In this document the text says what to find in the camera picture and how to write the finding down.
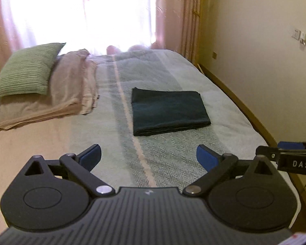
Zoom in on pink curtain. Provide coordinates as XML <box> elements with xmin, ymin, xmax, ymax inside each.
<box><xmin>0</xmin><ymin>0</ymin><xmax>202</xmax><ymax>70</ymax></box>

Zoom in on wooden bed frame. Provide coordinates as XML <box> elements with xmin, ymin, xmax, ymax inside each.
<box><xmin>196</xmin><ymin>64</ymin><xmax>306</xmax><ymax>232</ymax></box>

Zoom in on folded beige blanket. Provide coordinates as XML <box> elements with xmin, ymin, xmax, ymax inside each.
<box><xmin>0</xmin><ymin>49</ymin><xmax>99</xmax><ymax>130</ymax></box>

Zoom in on dark blue denim jeans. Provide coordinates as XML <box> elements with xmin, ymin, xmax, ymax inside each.
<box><xmin>131</xmin><ymin>88</ymin><xmax>211</xmax><ymax>136</ymax></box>

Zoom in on white wall socket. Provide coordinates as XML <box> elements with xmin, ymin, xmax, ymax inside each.
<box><xmin>291</xmin><ymin>28</ymin><xmax>306</xmax><ymax>46</ymax></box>

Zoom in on green ribbed pillow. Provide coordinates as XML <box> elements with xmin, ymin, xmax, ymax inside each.
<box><xmin>0</xmin><ymin>43</ymin><xmax>65</xmax><ymax>97</ymax></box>

